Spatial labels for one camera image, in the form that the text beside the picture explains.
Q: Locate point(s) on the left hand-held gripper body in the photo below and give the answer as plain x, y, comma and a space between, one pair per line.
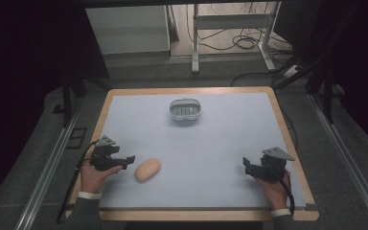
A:
103, 153

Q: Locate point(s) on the tan bread roll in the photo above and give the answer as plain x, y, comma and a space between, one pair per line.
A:
147, 170

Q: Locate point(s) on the person's right hand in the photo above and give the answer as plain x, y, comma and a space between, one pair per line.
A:
276, 195

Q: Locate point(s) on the white metal stand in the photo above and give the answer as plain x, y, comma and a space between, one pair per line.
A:
231, 22

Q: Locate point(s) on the white power strip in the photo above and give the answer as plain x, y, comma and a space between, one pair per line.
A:
291, 71

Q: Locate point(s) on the person's left hand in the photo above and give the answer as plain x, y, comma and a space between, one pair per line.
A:
94, 177

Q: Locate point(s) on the aluminium rail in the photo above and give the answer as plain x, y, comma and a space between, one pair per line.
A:
49, 169
348, 159

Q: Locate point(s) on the white cabinet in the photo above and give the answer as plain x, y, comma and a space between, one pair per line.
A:
129, 28

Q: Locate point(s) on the white soap dish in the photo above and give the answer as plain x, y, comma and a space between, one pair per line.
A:
185, 110

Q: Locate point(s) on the pale blue table mat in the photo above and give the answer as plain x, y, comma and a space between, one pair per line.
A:
204, 147

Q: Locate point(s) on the black metal stand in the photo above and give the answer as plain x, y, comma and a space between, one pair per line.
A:
73, 83
322, 73

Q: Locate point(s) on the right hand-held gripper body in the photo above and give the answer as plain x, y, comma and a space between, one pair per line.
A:
273, 166

